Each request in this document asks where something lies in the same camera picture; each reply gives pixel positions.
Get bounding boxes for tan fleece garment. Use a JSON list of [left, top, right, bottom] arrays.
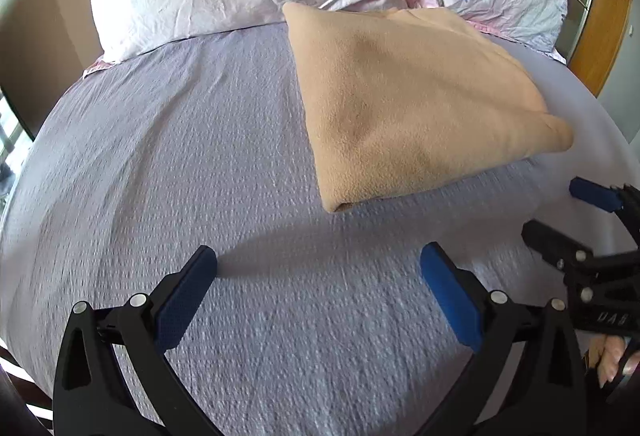
[[283, 3, 574, 213]]

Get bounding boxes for grey textured bed sheet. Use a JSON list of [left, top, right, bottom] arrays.
[[1, 25, 639, 435]]

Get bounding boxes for bright window with curtain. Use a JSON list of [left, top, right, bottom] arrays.
[[0, 91, 26, 217]]

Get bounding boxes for person's right hand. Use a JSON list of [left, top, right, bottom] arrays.
[[587, 334, 639, 387]]

